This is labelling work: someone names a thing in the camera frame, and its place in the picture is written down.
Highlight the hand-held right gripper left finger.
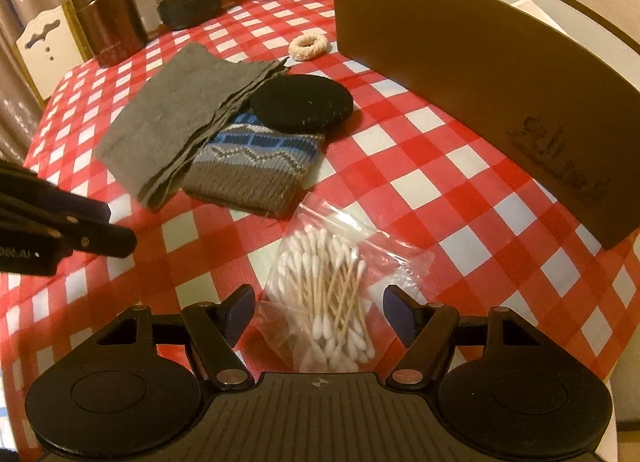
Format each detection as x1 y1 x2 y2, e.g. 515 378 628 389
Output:
94 283 257 389

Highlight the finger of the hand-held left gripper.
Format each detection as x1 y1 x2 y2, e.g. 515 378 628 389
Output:
30 213 138 259
0 162 112 223

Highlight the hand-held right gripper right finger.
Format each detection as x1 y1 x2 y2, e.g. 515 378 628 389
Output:
381 285 540 386

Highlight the bag of cotton swabs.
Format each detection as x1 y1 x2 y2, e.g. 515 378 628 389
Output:
257 191 436 374

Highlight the grey cloth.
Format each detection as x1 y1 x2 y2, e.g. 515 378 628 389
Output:
94 42 291 210

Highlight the grey blue knit sock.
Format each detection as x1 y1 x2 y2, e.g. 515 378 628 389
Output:
182 112 327 218

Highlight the brown cardboard box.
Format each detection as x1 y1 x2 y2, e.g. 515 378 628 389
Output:
325 0 640 250

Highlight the red checkered tablecloth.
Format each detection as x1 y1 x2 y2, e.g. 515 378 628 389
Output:
0 0 640 393

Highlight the brown cylindrical canister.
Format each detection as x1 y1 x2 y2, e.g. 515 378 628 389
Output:
67 0 149 68

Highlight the black round pad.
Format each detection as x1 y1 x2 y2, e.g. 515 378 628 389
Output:
249 73 354 133

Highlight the cream hair scrunchie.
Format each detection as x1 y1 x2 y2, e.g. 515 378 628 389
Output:
288 32 326 62

